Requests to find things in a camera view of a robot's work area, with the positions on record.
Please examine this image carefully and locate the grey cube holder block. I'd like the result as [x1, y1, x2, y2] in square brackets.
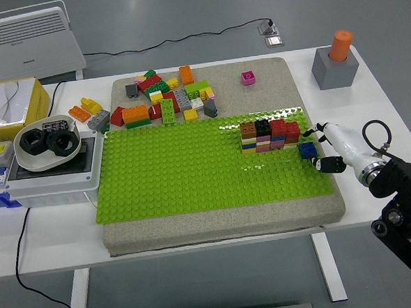
[309, 44, 361, 91]

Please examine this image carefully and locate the yellow shaped toy brick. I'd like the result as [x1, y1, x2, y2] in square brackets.
[80, 95, 104, 116]

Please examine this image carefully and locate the orange cylinder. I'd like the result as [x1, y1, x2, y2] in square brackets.
[326, 29, 355, 63]

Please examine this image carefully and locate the green studded baseplate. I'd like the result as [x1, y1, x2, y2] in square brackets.
[88, 104, 337, 226]

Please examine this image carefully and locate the thin black cable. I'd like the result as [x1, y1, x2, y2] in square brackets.
[44, 80, 68, 118]

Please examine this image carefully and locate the light grey long brick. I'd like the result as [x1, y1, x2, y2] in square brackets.
[173, 86, 193, 112]
[86, 109, 112, 131]

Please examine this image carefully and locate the large red toy brick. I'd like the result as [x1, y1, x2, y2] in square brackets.
[137, 73, 164, 94]

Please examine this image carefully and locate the red sloped toy brick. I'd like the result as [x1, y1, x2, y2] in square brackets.
[109, 105, 127, 128]

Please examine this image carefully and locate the black square toy brick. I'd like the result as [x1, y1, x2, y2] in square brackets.
[254, 118, 273, 138]

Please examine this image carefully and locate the red long toy brick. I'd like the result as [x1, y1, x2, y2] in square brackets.
[161, 90, 181, 116]

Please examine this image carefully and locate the black heater power cable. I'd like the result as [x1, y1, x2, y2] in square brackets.
[80, 17, 277, 59]

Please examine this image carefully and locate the white table leg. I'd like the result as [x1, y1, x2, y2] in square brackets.
[309, 231, 349, 304]
[63, 267, 93, 308]

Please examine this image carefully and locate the brown square toy brick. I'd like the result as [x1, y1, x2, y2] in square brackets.
[240, 121, 258, 140]

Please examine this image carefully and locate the tall orange toy brick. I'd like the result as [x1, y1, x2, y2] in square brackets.
[178, 65, 196, 87]

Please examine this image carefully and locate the large black hex nut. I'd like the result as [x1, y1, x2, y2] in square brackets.
[45, 129, 79, 158]
[17, 126, 50, 157]

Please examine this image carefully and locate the black hanging cable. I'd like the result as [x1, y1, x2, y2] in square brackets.
[12, 202, 113, 308]

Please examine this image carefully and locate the lime green wide brick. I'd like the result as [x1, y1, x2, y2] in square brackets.
[184, 80, 210, 101]

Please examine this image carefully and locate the white yellow toy brick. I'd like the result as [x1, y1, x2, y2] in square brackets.
[148, 90, 165, 106]

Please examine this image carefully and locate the white plastic bowl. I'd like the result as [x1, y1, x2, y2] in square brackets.
[11, 112, 84, 174]

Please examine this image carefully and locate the black terminal strip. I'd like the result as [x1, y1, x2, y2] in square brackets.
[41, 118, 70, 134]

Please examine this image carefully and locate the yellow tissue box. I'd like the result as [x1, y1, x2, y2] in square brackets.
[0, 77, 53, 144]

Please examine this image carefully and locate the red square toy brick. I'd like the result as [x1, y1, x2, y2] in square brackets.
[284, 121, 302, 139]
[269, 118, 288, 137]

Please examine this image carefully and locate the orange long toy brick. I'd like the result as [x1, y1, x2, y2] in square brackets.
[121, 104, 151, 125]
[67, 104, 91, 125]

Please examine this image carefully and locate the grey electrical enclosure box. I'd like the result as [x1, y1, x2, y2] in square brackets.
[1, 129, 109, 210]

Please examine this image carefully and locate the green flat long brick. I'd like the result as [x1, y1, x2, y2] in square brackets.
[125, 118, 153, 130]

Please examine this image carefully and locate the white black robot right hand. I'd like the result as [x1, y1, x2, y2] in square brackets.
[301, 118, 383, 184]

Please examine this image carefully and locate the thin white wire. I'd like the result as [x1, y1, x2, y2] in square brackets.
[83, 191, 100, 210]

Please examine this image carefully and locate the pink square toy brick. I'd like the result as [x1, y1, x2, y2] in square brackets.
[240, 70, 258, 88]

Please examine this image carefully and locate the red rounded toy brick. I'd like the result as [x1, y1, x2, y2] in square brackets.
[148, 104, 164, 121]

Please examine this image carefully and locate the white panel heater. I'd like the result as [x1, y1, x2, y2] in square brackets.
[0, 0, 88, 84]

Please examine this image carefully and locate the dark grey sloped brick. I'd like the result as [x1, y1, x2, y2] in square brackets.
[203, 98, 219, 118]

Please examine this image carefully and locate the grey foam mat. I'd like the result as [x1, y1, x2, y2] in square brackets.
[91, 53, 348, 259]

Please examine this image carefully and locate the lime green long brick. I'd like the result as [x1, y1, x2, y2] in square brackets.
[159, 98, 178, 125]

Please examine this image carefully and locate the metal floor socket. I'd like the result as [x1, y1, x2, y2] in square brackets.
[256, 17, 286, 49]

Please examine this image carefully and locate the dark green long brick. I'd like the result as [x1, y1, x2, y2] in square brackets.
[144, 80, 170, 98]

